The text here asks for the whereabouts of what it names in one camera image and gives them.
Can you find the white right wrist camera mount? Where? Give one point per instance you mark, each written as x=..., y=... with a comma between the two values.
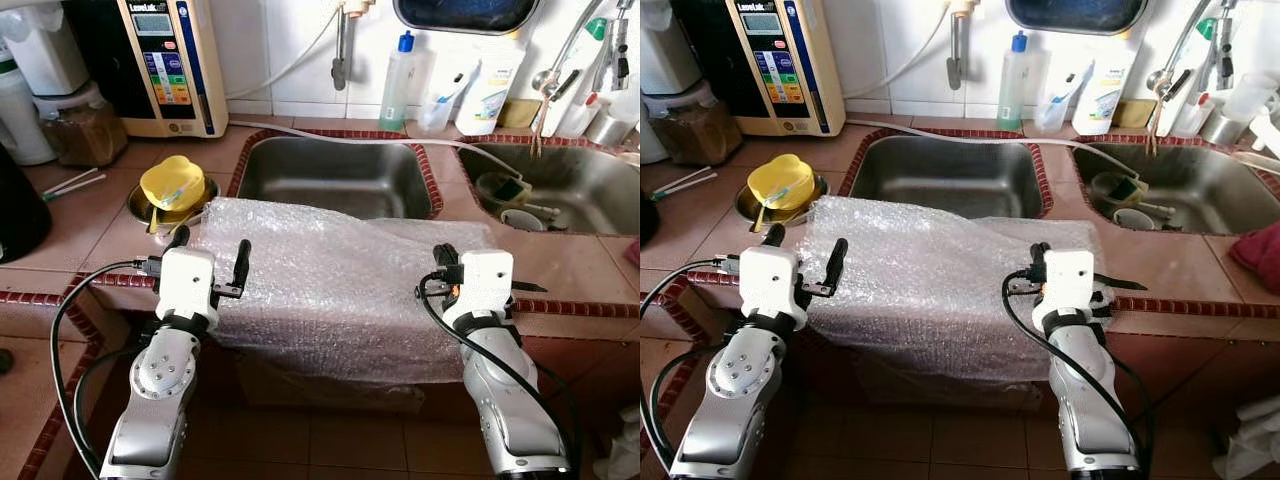
x=485, y=278
x=1070, y=278

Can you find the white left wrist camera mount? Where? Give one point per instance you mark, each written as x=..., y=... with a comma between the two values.
x=187, y=280
x=770, y=280

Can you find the clear plastic cup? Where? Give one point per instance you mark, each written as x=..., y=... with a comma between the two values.
x=438, y=115
x=1055, y=115

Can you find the stainless steel dish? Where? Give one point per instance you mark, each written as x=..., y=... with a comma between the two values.
x=820, y=190
x=208, y=195

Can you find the white detergent bottle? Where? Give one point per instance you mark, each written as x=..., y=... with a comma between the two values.
x=488, y=95
x=1103, y=95

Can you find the white plastic container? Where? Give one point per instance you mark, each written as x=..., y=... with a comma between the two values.
x=660, y=55
x=45, y=55

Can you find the white bottle green cap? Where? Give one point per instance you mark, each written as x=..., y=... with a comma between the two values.
x=1195, y=112
x=580, y=112

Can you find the blue white toothbrush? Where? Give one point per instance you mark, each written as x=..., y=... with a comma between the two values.
x=1070, y=88
x=455, y=88

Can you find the soap bottle blue cap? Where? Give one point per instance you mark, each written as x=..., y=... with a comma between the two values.
x=397, y=95
x=1012, y=95

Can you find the metal cup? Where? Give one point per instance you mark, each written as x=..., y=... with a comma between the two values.
x=610, y=128
x=1222, y=128

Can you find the long black tape strip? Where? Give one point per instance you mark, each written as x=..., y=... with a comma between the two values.
x=1125, y=282
x=530, y=287

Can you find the chrome sink faucet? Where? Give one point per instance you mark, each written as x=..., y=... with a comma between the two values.
x=618, y=50
x=1225, y=50

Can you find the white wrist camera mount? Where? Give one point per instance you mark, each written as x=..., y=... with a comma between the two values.
x=1070, y=278
x=485, y=278
x=770, y=280
x=187, y=280

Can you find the black round kettle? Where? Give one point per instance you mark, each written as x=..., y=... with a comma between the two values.
x=647, y=222
x=20, y=210

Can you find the yellow plastic bowl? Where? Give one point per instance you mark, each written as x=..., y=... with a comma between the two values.
x=172, y=182
x=780, y=182

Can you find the glass jar brown powder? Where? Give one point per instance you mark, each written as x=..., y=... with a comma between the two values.
x=700, y=135
x=85, y=135

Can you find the white mug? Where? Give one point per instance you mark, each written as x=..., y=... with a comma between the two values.
x=520, y=220
x=1135, y=220

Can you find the white plastic chopstick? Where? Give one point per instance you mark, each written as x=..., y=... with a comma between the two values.
x=75, y=179
x=80, y=188
x=682, y=179
x=688, y=188

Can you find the beige water ionizer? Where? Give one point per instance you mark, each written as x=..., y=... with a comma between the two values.
x=165, y=60
x=775, y=60

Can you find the yellow sponge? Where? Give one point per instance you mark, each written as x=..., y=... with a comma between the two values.
x=520, y=115
x=1135, y=115

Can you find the stainless steel sink basin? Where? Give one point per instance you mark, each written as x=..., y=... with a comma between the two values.
x=330, y=180
x=1200, y=185
x=590, y=185
x=945, y=178

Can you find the small bowl green sponge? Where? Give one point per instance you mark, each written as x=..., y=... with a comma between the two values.
x=505, y=192
x=1120, y=192

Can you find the white jug green band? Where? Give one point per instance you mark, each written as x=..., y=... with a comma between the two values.
x=650, y=140
x=20, y=120

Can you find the white dish rack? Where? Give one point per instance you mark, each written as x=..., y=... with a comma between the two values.
x=1260, y=100

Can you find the clear bubble wrap sheet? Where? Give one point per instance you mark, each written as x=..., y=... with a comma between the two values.
x=330, y=280
x=930, y=280

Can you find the chrome wall tap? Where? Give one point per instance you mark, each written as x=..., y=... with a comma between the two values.
x=955, y=50
x=341, y=50

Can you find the dark blue tray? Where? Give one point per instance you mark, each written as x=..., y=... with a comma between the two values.
x=1078, y=12
x=465, y=12

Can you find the pink cloth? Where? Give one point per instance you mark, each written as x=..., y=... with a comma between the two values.
x=1258, y=260

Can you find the white cloth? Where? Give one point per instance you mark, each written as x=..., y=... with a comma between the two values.
x=1250, y=445
x=622, y=450

